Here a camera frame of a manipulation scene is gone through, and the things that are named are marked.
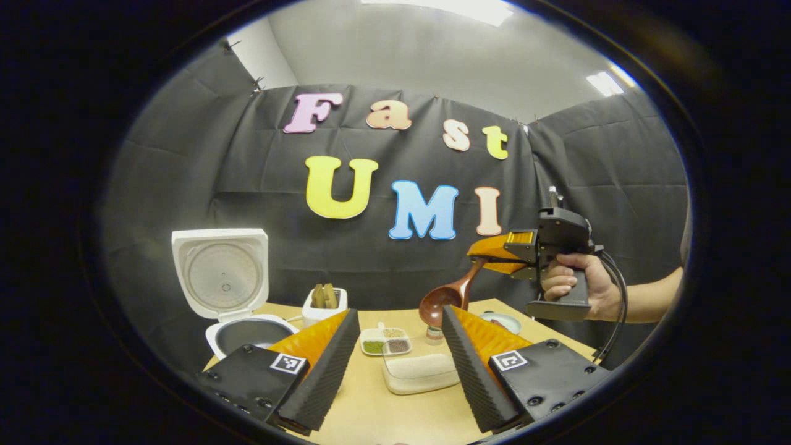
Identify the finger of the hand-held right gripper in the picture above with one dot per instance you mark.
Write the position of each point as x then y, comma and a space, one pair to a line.
494, 253

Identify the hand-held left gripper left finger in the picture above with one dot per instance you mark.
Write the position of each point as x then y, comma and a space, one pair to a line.
324, 383

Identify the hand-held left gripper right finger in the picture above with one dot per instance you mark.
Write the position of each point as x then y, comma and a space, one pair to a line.
476, 377

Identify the brown wooden spoon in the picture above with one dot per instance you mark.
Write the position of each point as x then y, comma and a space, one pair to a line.
442, 303

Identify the white rice cooker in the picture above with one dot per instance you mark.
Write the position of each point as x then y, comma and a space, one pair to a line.
222, 272

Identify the brown meat slice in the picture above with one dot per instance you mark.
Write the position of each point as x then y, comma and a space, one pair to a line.
498, 323

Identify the pale green plate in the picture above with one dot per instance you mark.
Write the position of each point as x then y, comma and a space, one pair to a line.
510, 322

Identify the white toaster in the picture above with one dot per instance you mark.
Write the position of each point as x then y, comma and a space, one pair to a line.
321, 315

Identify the white divided bean dish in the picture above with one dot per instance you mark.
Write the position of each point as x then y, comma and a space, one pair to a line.
386, 341

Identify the ceiling light panel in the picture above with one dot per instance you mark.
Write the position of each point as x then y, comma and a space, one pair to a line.
605, 83

